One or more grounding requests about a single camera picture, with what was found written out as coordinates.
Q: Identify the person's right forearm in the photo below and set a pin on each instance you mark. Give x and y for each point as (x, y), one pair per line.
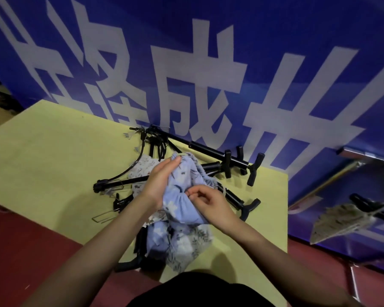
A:
(284, 268)

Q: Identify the person's left forearm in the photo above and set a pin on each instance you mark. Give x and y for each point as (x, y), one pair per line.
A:
(99, 252)

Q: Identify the grey patterned hanging garment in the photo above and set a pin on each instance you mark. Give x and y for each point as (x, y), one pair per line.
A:
(342, 220)

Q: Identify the white floral garment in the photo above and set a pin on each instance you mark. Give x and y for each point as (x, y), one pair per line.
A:
(140, 171)

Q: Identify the person's left fingers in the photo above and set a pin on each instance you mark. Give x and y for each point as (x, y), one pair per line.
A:
(169, 163)

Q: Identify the curved black hanger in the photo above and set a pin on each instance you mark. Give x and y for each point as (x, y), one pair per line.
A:
(137, 161)

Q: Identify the person's black clothing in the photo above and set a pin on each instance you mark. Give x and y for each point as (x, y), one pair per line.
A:
(198, 292)

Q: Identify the long black clip hanger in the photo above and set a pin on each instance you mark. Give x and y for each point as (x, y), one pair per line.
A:
(211, 152)

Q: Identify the metal rack leg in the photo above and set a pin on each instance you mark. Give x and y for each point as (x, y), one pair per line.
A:
(354, 282)

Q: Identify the person's left hand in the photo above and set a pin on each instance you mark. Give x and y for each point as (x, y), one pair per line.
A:
(158, 183)

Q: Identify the blue floral garment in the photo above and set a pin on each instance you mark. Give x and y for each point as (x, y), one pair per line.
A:
(184, 188)

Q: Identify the person's right fingers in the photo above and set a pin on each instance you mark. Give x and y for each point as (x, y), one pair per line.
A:
(201, 194)

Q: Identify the metal rack rail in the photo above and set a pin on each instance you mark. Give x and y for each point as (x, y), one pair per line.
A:
(368, 155)

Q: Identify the blue banner with white characters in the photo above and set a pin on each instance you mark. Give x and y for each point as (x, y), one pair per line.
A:
(211, 60)

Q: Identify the person's right hand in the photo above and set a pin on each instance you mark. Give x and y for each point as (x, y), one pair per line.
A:
(216, 209)

